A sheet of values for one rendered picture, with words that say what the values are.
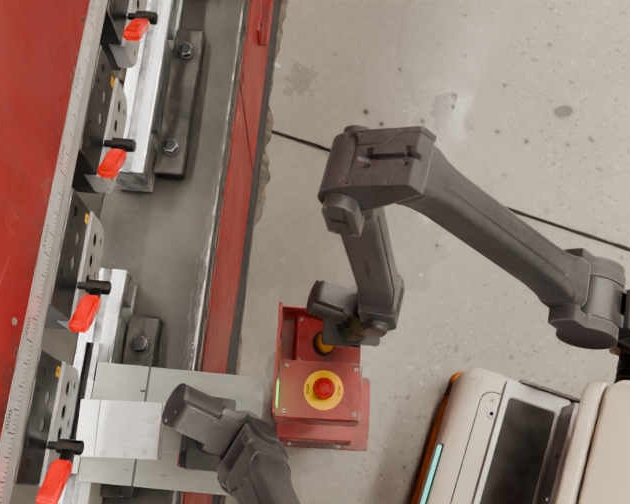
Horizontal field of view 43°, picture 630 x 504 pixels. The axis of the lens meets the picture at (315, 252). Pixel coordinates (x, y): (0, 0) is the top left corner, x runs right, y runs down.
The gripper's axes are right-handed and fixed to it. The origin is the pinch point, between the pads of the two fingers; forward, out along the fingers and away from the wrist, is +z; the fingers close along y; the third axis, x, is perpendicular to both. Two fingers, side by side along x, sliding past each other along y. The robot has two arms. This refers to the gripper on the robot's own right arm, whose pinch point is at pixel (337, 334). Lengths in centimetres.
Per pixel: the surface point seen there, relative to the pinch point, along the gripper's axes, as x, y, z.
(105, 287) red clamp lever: 5, 42, -37
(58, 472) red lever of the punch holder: 28, 44, -39
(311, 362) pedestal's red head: 4.9, 3.8, 3.3
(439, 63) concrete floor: -106, -51, 70
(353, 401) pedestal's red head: 11.7, -3.9, 1.4
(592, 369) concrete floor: -10, -93, 59
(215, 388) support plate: 13.4, 23.5, -14.4
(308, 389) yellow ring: 9.9, 4.1, 3.3
